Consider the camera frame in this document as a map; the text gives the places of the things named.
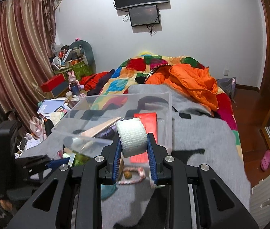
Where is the colourful patchwork quilt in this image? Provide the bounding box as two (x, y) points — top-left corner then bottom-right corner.
(93, 54), (243, 157)

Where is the white slatted basket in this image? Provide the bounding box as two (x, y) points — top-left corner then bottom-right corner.
(249, 175), (270, 217)

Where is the red foil pouch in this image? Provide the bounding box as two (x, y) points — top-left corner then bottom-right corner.
(130, 112), (157, 164)

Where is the teal tape roll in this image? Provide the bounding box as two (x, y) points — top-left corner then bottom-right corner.
(101, 184), (117, 201)

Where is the red garment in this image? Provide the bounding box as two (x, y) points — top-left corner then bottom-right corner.
(80, 71), (108, 91)

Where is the beige tube red cap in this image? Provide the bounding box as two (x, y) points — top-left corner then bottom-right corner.
(63, 147), (73, 155)

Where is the purple spray bottle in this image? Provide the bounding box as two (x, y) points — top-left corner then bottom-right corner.
(95, 125), (116, 139)

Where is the small wall monitor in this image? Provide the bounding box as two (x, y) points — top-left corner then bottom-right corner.
(128, 5), (160, 27)

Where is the blue notebook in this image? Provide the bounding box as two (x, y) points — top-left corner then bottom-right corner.
(37, 99), (65, 114)

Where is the grey neck pillow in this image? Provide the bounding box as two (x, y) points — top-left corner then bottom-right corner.
(69, 40), (95, 66)

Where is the blue staples box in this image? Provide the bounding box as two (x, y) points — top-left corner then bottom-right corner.
(68, 152), (76, 167)

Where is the green cardboard box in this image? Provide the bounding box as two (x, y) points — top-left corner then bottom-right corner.
(53, 61), (93, 81)

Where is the pink white braided cord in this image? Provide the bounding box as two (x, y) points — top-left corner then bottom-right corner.
(117, 166), (147, 186)

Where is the clear plastic storage bin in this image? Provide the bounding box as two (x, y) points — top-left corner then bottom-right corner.
(52, 92), (172, 157)

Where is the dark green labelled bottle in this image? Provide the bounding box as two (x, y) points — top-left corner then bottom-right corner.
(73, 153), (91, 166)

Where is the orange down jacket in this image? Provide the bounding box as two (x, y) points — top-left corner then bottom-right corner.
(145, 64), (218, 112)

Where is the white bandage roll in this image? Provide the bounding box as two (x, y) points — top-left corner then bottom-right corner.
(116, 118), (147, 158)

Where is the beige cosmetic tube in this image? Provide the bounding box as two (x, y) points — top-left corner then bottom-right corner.
(70, 117), (123, 152)

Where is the red box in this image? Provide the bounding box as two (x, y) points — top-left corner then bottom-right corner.
(40, 73), (65, 93)

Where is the pink bunny toy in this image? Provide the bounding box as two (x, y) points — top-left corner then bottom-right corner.
(68, 70), (81, 96)

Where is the striped pink gold curtain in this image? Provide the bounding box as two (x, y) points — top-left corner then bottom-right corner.
(0, 0), (55, 129)

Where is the pink croc shoe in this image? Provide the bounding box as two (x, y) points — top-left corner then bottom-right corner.
(260, 150), (270, 172)

